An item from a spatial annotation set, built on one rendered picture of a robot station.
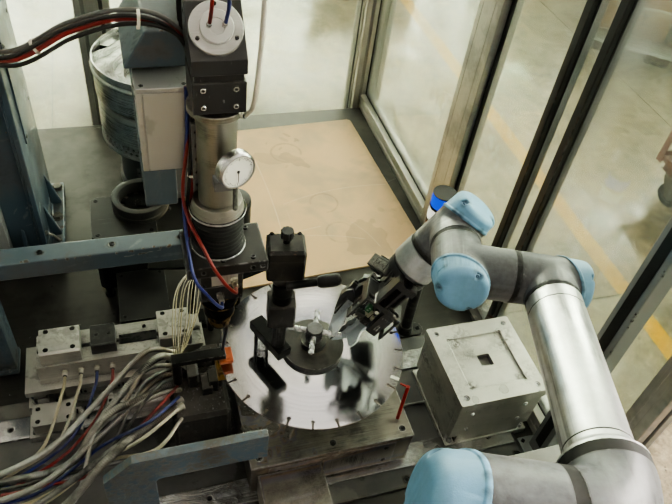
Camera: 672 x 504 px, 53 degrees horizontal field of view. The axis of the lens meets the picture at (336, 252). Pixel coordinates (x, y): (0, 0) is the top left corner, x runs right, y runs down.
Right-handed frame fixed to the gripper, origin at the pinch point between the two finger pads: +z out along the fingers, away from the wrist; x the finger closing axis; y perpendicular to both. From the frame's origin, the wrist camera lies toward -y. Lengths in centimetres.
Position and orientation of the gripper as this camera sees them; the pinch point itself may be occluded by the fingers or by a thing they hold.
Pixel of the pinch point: (335, 331)
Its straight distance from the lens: 119.4
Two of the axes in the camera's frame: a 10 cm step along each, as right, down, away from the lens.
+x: 7.8, 5.7, 2.5
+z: -6.1, 6.2, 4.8
